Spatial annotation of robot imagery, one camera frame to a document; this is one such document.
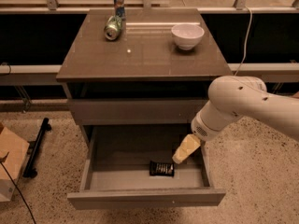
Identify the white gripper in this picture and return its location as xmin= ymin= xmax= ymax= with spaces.
xmin=172 ymin=101 xmax=242 ymax=164

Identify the black rxbar chocolate wrapper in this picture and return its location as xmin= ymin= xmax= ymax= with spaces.
xmin=149 ymin=161 xmax=175 ymax=176

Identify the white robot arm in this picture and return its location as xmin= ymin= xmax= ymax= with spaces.
xmin=172 ymin=76 xmax=299 ymax=164

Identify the open grey middle drawer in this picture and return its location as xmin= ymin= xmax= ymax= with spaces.
xmin=67 ymin=124 xmax=226 ymax=210

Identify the grey drawer cabinet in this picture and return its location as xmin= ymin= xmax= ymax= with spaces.
xmin=56 ymin=8 xmax=231 ymax=140

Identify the closed grey upper drawer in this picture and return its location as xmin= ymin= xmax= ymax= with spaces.
xmin=68 ymin=99 xmax=206 ymax=125

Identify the white ceramic bowl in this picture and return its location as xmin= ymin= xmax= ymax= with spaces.
xmin=171 ymin=23 xmax=205 ymax=50

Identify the green soda can lying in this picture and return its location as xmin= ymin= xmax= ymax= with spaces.
xmin=104 ymin=16 xmax=122 ymax=41

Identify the black metal stand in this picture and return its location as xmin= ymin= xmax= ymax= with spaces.
xmin=23 ymin=118 xmax=51 ymax=178

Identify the cardboard box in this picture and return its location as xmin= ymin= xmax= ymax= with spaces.
xmin=0 ymin=123 xmax=29 ymax=203

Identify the white cable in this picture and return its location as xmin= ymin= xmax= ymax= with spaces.
xmin=233 ymin=6 xmax=253 ymax=77

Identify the thin black cable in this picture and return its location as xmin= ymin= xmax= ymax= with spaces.
xmin=0 ymin=159 xmax=38 ymax=224

